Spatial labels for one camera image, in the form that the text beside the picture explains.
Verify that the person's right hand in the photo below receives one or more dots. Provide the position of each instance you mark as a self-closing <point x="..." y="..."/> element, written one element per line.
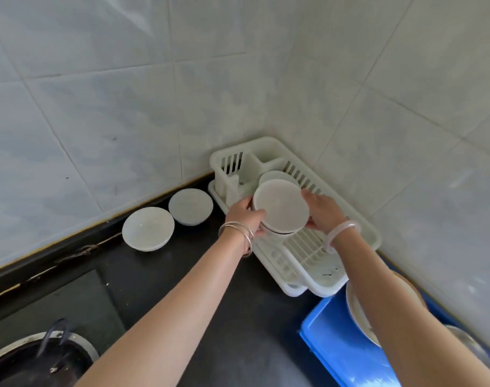
<point x="327" y="213"/>

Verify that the person's left hand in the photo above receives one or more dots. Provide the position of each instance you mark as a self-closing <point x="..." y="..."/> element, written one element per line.
<point x="241" y="217"/>

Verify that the person's left thumb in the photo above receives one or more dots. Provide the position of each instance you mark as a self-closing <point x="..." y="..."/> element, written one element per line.
<point x="258" y="215"/>

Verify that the person's right thumb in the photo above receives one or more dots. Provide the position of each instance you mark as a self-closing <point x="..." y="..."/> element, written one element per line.
<point x="312" y="223"/>

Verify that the white ceramic bowl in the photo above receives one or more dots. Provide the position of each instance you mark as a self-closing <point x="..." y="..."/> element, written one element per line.
<point x="283" y="232"/>
<point x="190" y="206"/>
<point x="147" y="228"/>
<point x="277" y="176"/>
<point x="280" y="205"/>

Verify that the person's left forearm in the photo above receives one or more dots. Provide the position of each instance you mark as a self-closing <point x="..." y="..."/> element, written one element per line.
<point x="176" y="318"/>

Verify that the person's right forearm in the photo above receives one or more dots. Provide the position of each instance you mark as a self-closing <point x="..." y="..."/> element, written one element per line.
<point x="394" y="318"/>

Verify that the silver wrist bangles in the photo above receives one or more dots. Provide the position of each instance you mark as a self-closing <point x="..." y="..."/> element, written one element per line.
<point x="241" y="234"/>

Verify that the pale jade wrist bangle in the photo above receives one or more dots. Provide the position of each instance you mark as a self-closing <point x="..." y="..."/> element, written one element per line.
<point x="342" y="231"/>

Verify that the white plastic dish rack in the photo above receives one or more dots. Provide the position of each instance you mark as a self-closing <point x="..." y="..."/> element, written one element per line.
<point x="305" y="253"/>

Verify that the white plate with brown rim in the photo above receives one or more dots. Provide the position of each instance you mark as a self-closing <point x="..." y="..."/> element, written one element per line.
<point x="360" y="314"/>

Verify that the blue plastic basin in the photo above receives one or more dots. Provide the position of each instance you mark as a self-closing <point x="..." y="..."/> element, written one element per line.
<point x="337" y="350"/>

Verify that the black glass cooktop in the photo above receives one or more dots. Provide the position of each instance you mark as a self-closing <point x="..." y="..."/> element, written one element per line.
<point x="87" y="302"/>

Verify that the stainless steel bowl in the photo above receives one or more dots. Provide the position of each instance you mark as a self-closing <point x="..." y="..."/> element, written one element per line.
<point x="473" y="348"/>

